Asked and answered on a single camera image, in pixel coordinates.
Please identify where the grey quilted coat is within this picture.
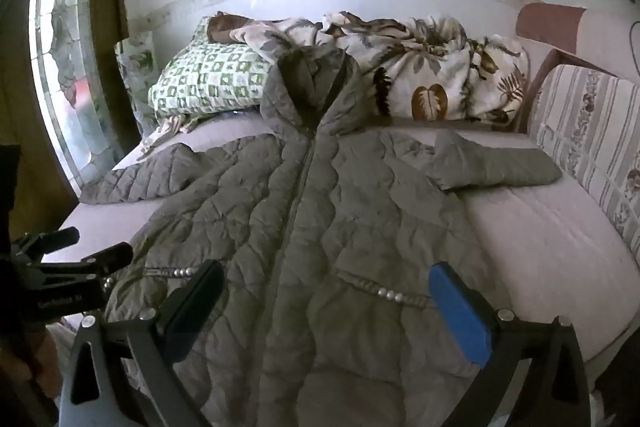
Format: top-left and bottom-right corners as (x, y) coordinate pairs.
(80, 44), (563, 427)

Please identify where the white floral pillow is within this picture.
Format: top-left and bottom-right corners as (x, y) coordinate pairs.
(115, 32), (158, 132)

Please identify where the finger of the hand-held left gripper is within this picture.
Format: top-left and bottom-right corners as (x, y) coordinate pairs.
(42, 242), (134, 290)
(12, 227), (81, 259)

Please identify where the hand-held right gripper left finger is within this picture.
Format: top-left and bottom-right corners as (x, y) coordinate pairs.
(57, 259), (226, 427)

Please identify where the green checked pillow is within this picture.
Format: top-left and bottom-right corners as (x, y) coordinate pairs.
(148, 17), (273, 120)

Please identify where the pink upholstered headboard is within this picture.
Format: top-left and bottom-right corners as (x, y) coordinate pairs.
(516, 2), (640, 72)

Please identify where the leaf print blanket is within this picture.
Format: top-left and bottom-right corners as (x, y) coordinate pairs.
(207, 11), (528, 125)

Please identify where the striped floral cushion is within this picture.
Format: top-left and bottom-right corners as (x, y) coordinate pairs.
(527, 64), (640, 258)

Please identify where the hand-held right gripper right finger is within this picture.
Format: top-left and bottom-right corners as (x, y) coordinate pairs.
(429, 262), (593, 427)

